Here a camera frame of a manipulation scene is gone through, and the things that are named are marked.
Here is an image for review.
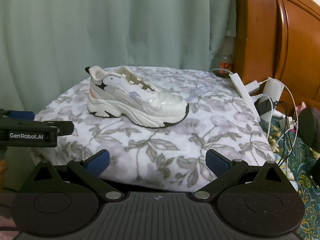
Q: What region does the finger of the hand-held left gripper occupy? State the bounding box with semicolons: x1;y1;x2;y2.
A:
0;108;35;122
37;121;74;137

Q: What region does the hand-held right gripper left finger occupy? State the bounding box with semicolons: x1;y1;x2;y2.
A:
19;149;125;201

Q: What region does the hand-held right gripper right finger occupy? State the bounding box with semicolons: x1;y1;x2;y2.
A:
194;149;298;201

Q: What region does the white sneaker shoe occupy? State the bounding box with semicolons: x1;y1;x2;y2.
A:
85;65;190;129

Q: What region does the grey floral white blanket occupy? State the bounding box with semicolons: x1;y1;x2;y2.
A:
30;65;275;188

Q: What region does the black rectangular device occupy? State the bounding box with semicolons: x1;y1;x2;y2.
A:
257;96;277;115

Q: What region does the white power strip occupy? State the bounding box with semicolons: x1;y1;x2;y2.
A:
229;73;259;117

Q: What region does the small white plug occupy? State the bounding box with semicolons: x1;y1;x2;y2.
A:
279;117;297;130

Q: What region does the white charger adapter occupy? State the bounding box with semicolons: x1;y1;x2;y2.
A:
244;80;263;95

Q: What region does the white rounded device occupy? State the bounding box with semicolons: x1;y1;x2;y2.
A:
261;79;284;100

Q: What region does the teal patterned bedspread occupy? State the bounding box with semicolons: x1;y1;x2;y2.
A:
260;117;320;240

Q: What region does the dark round cushion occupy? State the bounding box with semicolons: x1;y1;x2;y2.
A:
299;106;320;153

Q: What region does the clear plastic bottle red label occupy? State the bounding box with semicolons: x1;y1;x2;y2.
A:
217;30;236;78

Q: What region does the pale green curtain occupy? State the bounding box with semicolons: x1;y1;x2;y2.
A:
0;0;238;120

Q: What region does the white power strip cable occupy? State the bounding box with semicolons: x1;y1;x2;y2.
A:
211;68;234;77

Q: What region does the white looped cable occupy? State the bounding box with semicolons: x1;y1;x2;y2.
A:
250;79;302;167

